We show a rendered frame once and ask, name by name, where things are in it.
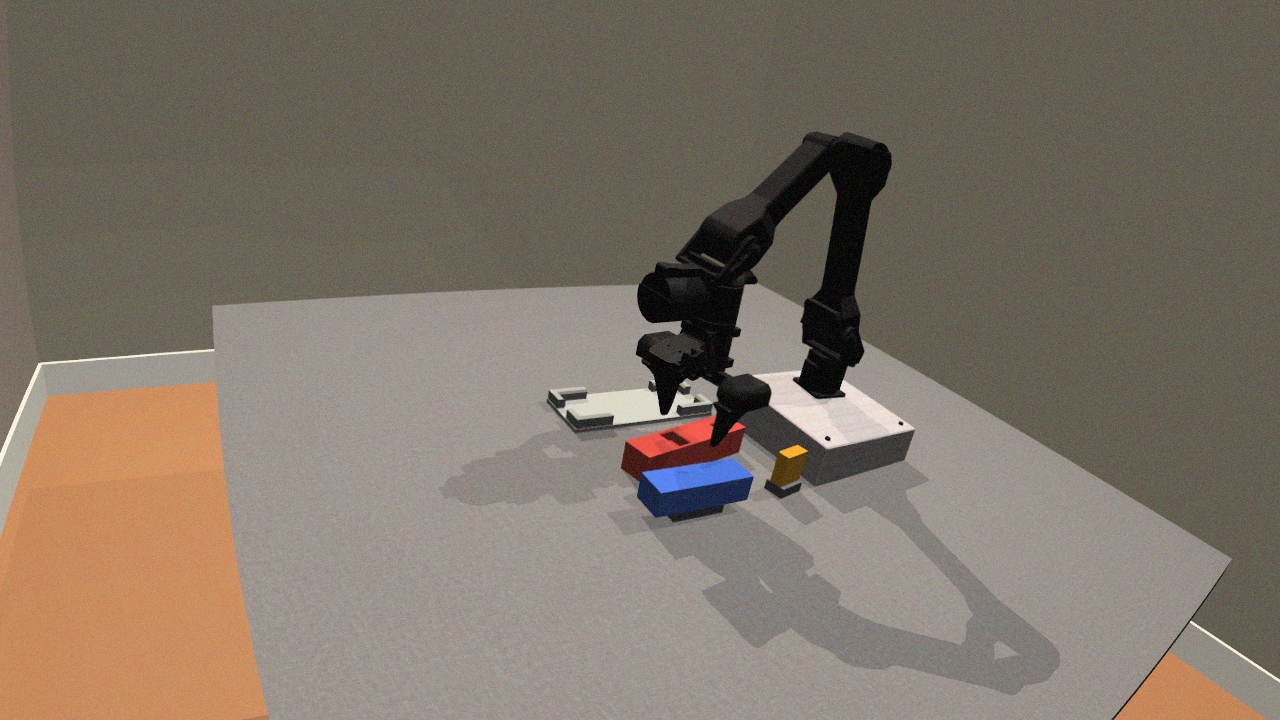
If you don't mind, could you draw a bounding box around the yellow rectangular block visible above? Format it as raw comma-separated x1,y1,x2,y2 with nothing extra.
771,445,808,488

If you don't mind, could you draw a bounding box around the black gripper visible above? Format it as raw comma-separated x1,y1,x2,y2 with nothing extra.
636,318,772,447

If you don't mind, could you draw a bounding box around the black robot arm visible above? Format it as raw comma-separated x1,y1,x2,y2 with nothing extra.
637,131,892,398

